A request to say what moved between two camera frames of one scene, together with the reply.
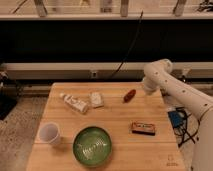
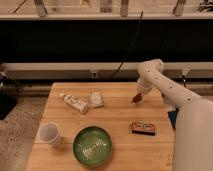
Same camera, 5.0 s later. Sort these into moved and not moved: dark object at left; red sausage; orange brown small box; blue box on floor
Moved: red sausage
Not moved: orange brown small box; dark object at left; blue box on floor
